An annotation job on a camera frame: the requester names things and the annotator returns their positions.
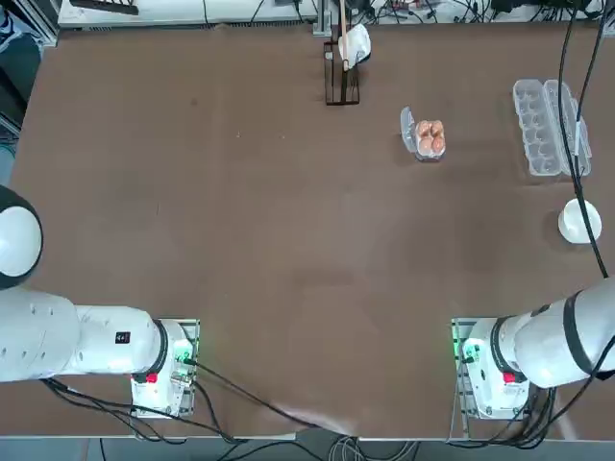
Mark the brown egg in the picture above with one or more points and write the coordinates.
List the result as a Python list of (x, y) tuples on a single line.
[(423, 128), (437, 128), (425, 145), (438, 144)]

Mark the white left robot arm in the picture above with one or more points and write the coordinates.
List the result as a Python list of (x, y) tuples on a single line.
[(96, 346)]

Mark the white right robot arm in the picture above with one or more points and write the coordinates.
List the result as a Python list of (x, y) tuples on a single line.
[(543, 346)]

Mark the clear four-slot egg tray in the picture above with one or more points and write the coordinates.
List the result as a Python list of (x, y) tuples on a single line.
[(408, 127)]

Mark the clear twelve-slot egg tray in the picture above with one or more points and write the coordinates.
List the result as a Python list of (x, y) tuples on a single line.
[(538, 139)]

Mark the grey power adapter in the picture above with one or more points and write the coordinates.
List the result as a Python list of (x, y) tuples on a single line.
[(314, 437)]

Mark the wooden rod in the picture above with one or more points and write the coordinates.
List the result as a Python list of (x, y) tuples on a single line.
[(342, 19)]

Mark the white side shelf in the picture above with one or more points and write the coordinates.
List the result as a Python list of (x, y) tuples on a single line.
[(192, 16)]

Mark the white round bowl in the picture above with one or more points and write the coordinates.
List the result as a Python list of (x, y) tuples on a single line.
[(574, 225)]

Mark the black slotted rack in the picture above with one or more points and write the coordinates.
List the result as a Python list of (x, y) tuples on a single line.
[(110, 6)]

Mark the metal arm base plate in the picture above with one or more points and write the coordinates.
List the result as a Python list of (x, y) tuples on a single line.
[(194, 326), (462, 331)]

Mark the aluminium camera post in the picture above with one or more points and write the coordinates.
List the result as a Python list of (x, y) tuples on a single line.
[(323, 19)]

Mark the aluminium frame profile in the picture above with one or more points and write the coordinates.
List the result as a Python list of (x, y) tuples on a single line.
[(48, 29)]

